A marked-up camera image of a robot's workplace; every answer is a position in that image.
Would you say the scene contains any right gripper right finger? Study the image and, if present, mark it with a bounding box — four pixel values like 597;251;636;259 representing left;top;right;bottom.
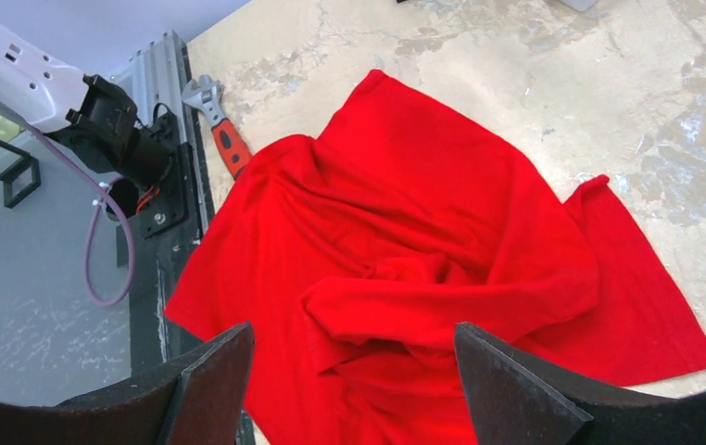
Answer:
454;323;706;444

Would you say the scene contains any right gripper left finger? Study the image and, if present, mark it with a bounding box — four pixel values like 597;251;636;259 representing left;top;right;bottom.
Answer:
0;323;254;444

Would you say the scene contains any red t-shirt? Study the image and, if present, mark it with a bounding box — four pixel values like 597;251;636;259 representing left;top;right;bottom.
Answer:
166;70;706;444

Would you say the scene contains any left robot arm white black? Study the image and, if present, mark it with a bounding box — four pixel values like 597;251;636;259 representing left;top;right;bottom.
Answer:
0;23;176;187

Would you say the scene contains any red handled adjustable wrench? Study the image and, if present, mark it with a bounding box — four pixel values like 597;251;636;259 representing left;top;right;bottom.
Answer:
182;74;252;180

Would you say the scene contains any aluminium rail frame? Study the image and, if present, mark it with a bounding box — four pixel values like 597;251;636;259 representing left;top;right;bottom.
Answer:
114;31;214;245

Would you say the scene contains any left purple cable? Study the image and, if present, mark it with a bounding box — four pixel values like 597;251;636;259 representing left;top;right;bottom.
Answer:
21;122;138;309

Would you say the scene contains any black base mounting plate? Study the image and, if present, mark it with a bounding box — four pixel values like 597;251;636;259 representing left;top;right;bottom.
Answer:
114;110;256;445

